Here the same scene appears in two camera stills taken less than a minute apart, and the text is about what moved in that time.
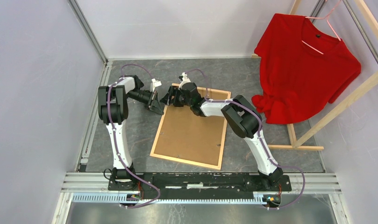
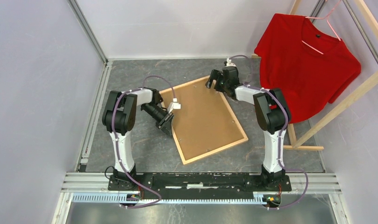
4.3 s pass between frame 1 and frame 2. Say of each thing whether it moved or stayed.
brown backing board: moved
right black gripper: moved
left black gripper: moved
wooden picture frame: moved
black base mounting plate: stayed
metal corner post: stayed
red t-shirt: stayed
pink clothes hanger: stayed
